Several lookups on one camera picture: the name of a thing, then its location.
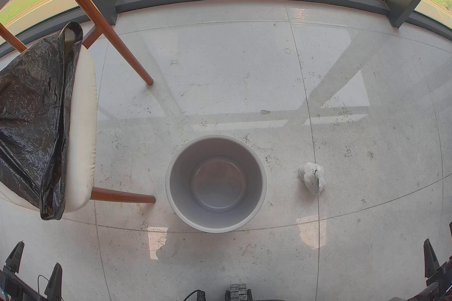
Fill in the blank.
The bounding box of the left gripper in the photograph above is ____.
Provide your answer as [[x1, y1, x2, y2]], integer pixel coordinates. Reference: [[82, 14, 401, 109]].
[[0, 240, 64, 301]]

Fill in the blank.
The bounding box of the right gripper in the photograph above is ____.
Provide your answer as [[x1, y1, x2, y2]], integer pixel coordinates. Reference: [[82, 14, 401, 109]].
[[423, 221, 452, 301]]

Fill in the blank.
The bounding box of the black plastic bag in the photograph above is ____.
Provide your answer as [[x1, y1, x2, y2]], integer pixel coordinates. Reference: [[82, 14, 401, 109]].
[[0, 21, 84, 221]]

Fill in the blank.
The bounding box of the grey trash bin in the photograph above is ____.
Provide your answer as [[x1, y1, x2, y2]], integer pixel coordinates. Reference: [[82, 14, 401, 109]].
[[165, 135, 268, 233]]

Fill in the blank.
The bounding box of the crumpled white paper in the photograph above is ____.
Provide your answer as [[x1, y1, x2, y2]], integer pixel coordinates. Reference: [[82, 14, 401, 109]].
[[298, 162, 326, 195]]

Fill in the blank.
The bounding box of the white cushioned wooden chair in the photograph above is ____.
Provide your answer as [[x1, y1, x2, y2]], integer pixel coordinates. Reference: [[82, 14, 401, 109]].
[[0, 0, 156, 214]]

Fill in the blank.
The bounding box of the black cable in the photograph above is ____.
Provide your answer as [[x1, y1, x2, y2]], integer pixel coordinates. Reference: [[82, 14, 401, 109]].
[[182, 289, 213, 301]]

